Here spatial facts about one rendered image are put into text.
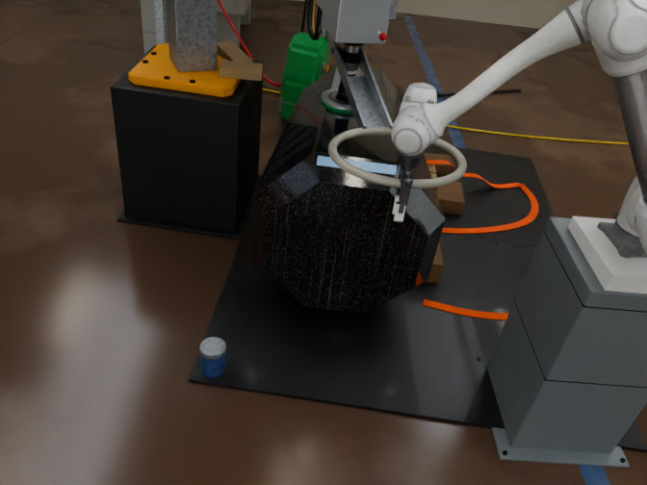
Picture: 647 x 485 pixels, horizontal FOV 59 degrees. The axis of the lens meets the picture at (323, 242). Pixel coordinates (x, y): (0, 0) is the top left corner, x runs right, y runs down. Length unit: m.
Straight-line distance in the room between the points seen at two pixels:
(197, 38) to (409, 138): 1.56
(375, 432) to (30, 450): 1.21
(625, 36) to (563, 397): 1.25
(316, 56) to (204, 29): 1.42
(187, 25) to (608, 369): 2.21
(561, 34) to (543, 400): 1.21
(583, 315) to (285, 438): 1.11
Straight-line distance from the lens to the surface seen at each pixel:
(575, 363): 2.09
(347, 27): 2.43
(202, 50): 2.91
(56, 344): 2.60
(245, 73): 2.86
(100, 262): 2.96
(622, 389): 2.27
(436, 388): 2.47
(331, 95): 2.66
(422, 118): 1.58
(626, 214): 1.98
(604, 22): 1.50
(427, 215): 2.33
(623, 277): 1.89
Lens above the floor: 1.84
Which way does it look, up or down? 37 degrees down
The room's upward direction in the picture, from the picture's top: 8 degrees clockwise
